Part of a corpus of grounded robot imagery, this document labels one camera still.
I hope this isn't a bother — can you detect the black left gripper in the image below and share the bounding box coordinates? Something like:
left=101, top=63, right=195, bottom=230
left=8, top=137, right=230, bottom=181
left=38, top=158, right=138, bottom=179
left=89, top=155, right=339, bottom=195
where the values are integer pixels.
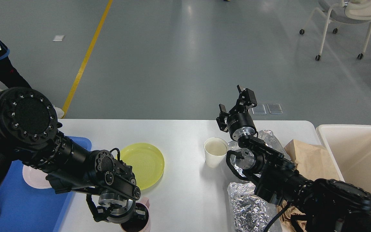
left=94, top=191, right=149, bottom=224

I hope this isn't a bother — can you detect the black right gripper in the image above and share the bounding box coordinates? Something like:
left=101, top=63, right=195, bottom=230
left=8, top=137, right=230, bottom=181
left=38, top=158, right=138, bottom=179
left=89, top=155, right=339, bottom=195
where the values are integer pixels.
left=216, top=85, right=258, bottom=141

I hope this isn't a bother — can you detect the pink mug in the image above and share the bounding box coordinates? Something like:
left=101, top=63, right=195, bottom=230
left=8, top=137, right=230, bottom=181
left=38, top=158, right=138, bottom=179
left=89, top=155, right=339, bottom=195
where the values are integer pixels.
left=120, top=197, right=151, bottom=232

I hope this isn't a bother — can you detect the yellow plate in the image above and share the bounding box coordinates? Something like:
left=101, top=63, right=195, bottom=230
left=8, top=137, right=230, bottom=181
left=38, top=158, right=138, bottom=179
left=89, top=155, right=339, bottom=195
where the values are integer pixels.
left=120, top=143, right=165, bottom=190

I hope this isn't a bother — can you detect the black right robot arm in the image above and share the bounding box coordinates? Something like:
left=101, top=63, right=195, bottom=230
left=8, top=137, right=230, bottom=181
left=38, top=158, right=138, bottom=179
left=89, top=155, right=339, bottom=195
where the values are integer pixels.
left=216, top=85, right=371, bottom=232

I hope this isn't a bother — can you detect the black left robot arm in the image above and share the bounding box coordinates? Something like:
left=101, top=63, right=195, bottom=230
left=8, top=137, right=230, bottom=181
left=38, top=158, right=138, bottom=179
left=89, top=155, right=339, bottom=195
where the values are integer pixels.
left=0, top=87, right=149, bottom=224

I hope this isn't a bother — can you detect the clear floor plate left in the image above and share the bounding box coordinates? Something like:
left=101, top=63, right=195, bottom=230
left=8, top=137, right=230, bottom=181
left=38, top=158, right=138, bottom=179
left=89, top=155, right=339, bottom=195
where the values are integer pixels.
left=252, top=104, right=267, bottom=115

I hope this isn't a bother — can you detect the clear floor plate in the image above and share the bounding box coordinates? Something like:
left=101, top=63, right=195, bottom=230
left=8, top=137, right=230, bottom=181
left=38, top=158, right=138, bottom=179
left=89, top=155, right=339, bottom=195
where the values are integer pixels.
left=267, top=104, right=284, bottom=114
left=252, top=104, right=267, bottom=115

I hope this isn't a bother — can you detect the clear floor plate right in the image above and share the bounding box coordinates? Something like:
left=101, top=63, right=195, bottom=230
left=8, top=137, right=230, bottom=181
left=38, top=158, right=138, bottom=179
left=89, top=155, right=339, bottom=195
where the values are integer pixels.
left=267, top=104, right=284, bottom=114

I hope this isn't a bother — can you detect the white paper cup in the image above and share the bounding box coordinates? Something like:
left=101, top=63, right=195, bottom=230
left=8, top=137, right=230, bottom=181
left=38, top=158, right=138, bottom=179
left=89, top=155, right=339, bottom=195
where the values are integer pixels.
left=203, top=138, right=229, bottom=168

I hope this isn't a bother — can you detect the crumpled foil back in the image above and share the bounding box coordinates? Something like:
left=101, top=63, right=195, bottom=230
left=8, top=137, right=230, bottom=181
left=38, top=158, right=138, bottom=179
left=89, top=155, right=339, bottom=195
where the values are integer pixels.
left=228, top=130, right=291, bottom=178

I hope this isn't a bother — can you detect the crumpled foil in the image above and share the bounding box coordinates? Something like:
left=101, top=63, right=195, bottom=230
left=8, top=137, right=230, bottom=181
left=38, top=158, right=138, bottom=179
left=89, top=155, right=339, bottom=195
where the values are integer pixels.
left=227, top=182, right=278, bottom=232
left=228, top=130, right=291, bottom=178

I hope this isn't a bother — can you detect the pink plate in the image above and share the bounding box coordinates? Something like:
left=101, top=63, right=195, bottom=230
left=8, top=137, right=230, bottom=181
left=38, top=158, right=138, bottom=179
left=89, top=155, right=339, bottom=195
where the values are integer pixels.
left=22, top=165, right=52, bottom=189

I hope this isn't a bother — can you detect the brown paper bag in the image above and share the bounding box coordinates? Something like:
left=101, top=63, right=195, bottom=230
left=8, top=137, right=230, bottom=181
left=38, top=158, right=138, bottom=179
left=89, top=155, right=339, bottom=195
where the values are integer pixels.
left=279, top=140, right=341, bottom=232

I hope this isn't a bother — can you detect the blue plastic tray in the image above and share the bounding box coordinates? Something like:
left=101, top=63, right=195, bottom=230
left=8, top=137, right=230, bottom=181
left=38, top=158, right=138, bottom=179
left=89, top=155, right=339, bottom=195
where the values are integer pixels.
left=0, top=136, right=92, bottom=232

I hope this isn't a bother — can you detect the crumpled foil front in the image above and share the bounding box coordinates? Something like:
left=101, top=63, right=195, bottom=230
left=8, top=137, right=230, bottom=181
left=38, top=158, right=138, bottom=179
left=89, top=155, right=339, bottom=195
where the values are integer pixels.
left=227, top=182, right=278, bottom=232

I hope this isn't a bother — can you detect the white plastic bin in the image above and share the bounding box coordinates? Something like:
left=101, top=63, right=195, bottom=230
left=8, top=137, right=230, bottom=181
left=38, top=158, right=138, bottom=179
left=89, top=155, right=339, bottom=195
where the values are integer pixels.
left=316, top=124, right=371, bottom=192

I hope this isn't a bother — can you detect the white office chair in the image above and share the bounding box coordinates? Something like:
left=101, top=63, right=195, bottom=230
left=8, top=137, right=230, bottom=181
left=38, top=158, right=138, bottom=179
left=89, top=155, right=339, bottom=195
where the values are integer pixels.
left=299, top=0, right=371, bottom=61

